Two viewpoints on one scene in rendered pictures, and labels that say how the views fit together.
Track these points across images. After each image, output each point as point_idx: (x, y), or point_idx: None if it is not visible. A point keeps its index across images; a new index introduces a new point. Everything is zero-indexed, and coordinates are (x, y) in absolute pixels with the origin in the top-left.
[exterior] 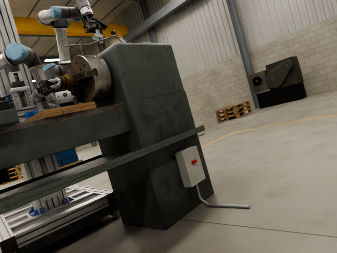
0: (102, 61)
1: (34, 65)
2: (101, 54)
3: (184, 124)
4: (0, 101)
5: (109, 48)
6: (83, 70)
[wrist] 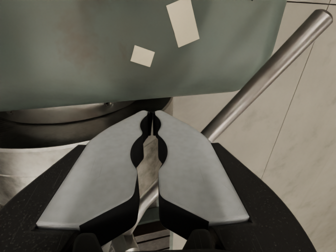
0: (171, 114)
1: None
2: (126, 100)
3: None
4: (169, 233)
5: (209, 92)
6: None
